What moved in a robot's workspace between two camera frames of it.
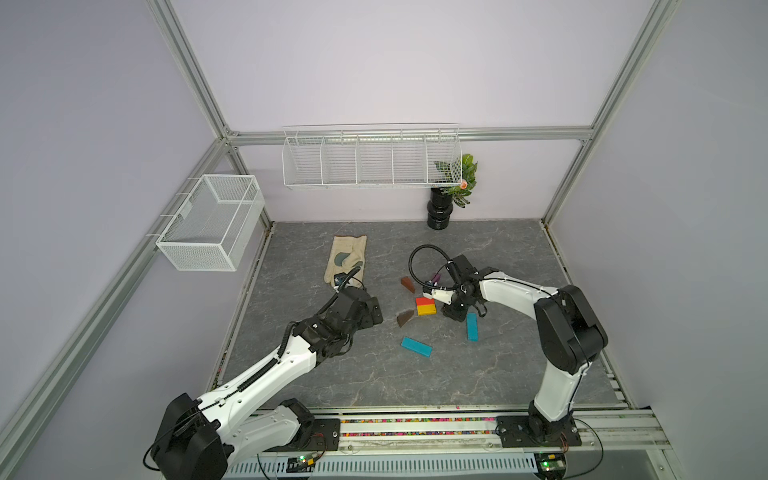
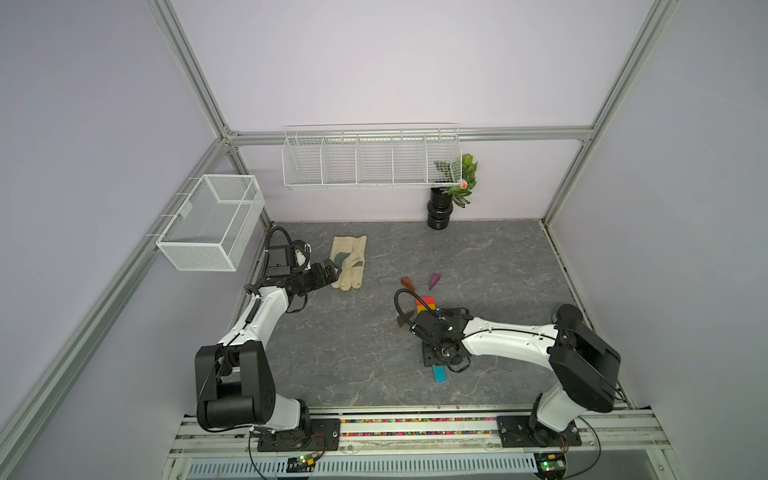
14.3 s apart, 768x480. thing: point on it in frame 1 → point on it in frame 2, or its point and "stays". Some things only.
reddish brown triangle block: [408, 283] stays
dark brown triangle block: [404, 317] stays
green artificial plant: [461, 174] stays
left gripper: [367, 319] → [320, 280]
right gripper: [456, 315] → [427, 360]
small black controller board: [300, 464] stays
